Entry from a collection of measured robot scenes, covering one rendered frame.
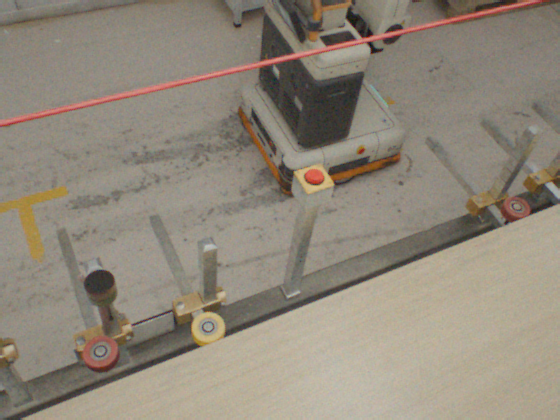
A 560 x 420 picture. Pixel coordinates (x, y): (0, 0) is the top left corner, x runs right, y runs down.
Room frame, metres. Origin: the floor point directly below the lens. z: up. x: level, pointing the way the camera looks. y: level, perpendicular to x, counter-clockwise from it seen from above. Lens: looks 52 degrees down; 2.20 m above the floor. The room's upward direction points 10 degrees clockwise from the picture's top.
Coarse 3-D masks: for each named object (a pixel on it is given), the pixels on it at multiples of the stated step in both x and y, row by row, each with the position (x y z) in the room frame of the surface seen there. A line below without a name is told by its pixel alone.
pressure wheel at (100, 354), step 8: (104, 336) 0.57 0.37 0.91; (88, 344) 0.55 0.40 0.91; (96, 344) 0.55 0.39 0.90; (104, 344) 0.55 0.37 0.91; (112, 344) 0.55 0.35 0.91; (88, 352) 0.53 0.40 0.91; (96, 352) 0.53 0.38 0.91; (104, 352) 0.53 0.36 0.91; (112, 352) 0.54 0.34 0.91; (88, 360) 0.51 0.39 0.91; (96, 360) 0.51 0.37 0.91; (104, 360) 0.51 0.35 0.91; (112, 360) 0.52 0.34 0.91; (96, 368) 0.50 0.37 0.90; (104, 368) 0.50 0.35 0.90; (112, 368) 0.51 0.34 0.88
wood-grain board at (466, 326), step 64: (448, 256) 0.98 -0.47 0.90; (512, 256) 1.01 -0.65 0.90; (320, 320) 0.71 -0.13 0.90; (384, 320) 0.74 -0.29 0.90; (448, 320) 0.77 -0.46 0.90; (512, 320) 0.80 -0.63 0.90; (128, 384) 0.47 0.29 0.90; (192, 384) 0.49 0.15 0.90; (256, 384) 0.52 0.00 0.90; (320, 384) 0.54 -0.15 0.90; (384, 384) 0.57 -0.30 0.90; (448, 384) 0.60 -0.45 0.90; (512, 384) 0.62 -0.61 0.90
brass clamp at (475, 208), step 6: (486, 192) 1.31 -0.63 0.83; (474, 198) 1.27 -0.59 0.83; (486, 198) 1.28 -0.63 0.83; (492, 198) 1.29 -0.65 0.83; (504, 198) 1.30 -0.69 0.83; (468, 204) 1.27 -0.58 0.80; (474, 204) 1.25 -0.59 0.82; (480, 204) 1.25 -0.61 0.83; (486, 204) 1.26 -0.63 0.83; (492, 204) 1.27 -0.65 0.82; (498, 204) 1.29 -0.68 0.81; (474, 210) 1.25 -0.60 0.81; (480, 210) 1.24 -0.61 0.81; (474, 216) 1.24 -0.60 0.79
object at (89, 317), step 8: (56, 232) 0.87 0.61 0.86; (64, 232) 0.87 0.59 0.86; (64, 240) 0.84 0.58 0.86; (64, 248) 0.82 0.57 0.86; (72, 248) 0.82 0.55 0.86; (64, 256) 0.79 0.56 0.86; (72, 256) 0.80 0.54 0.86; (72, 264) 0.77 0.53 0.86; (72, 272) 0.75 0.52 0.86; (80, 272) 0.76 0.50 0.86; (72, 280) 0.73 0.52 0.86; (80, 288) 0.71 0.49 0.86; (80, 296) 0.69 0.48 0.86; (80, 304) 0.67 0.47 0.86; (88, 304) 0.67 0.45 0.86; (88, 312) 0.65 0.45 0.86; (88, 320) 0.63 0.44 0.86; (96, 320) 0.63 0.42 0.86; (88, 328) 0.61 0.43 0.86
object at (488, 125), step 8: (488, 120) 1.67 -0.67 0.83; (488, 128) 1.64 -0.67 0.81; (496, 128) 1.63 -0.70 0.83; (496, 136) 1.60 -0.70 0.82; (504, 136) 1.60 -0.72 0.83; (504, 144) 1.57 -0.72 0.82; (512, 144) 1.56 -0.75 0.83; (528, 160) 1.50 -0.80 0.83; (528, 168) 1.46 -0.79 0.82; (536, 168) 1.46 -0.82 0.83; (552, 184) 1.40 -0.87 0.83; (544, 192) 1.38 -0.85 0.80; (552, 192) 1.36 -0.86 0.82; (552, 200) 1.35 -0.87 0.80
